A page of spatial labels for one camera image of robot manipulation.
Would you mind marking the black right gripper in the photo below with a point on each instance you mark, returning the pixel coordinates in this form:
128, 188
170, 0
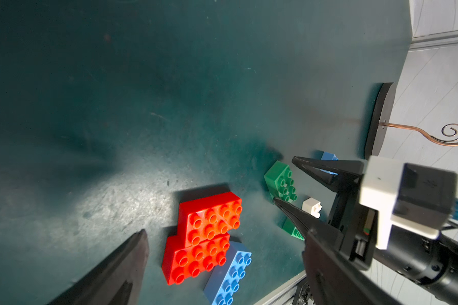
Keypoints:
353, 223

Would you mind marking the large green lego brick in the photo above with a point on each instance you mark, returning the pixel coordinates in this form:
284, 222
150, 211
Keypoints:
280, 183

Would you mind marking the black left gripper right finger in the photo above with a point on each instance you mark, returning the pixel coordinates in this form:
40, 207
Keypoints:
333, 280

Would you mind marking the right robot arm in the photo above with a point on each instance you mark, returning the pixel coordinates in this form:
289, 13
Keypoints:
430, 264

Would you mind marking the red lego brick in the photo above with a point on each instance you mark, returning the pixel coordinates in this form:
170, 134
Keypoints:
182, 262
206, 218

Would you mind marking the small white lego brick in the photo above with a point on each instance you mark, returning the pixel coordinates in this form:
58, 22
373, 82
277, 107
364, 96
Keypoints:
312, 207

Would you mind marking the copper jewelry stand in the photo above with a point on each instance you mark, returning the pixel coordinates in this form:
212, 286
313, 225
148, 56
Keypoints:
380, 122

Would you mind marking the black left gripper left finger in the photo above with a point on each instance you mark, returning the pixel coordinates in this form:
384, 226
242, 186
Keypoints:
115, 280

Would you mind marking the small green lego brick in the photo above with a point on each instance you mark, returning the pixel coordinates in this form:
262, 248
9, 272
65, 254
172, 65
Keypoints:
291, 229

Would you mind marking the long blue lego brick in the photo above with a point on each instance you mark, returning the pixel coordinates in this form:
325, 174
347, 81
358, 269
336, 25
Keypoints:
224, 280

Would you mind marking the small blue lego brick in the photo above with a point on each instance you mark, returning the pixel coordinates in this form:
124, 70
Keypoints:
326, 156

